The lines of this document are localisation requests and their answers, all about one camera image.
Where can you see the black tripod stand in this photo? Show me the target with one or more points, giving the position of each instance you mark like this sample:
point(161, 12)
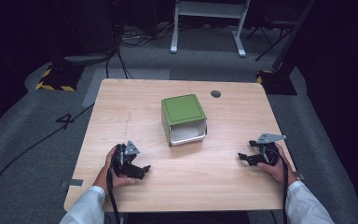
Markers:
point(272, 34)

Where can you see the grey tape strip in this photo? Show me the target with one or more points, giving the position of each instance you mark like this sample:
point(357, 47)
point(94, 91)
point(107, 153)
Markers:
point(74, 182)

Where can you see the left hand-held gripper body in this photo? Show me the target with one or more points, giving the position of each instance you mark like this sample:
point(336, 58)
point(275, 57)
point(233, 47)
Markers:
point(122, 160)

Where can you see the black yellow striped stand base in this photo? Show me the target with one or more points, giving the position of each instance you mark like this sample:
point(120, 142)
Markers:
point(276, 84)
point(62, 79)

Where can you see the black slanted stand pole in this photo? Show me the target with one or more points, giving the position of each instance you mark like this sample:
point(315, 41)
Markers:
point(293, 37)

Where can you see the green drawer box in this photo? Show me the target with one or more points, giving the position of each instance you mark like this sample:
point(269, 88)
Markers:
point(183, 109)

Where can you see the dark equipment stand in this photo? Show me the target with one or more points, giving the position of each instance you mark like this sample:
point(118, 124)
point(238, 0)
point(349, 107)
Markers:
point(87, 31)

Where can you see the person's left hand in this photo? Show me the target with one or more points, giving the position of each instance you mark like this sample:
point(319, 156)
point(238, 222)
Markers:
point(104, 177)

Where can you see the white metal table frame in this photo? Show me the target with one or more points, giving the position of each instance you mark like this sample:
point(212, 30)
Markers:
point(209, 11)

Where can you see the person's right hand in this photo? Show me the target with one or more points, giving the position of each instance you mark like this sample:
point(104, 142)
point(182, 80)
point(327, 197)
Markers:
point(276, 171)

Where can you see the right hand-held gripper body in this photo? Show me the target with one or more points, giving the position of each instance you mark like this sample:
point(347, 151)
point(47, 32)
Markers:
point(268, 152)

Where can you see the white drawer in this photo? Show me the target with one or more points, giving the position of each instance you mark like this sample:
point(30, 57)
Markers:
point(186, 132)

